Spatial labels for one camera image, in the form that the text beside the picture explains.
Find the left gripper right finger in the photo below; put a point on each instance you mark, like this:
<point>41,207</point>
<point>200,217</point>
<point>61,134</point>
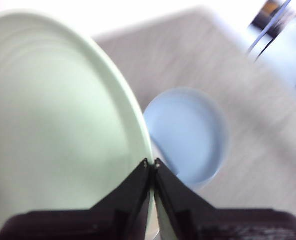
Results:
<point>188,217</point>

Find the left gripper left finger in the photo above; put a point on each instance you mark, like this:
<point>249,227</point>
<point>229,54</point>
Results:
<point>113,220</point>

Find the blurred dark metal frame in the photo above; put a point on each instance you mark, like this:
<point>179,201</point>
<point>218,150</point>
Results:
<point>270,22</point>

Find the blue round plate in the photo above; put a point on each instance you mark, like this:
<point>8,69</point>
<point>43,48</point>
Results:
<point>188,135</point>

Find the green round plate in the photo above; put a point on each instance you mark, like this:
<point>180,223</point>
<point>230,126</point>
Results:
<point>58,120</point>

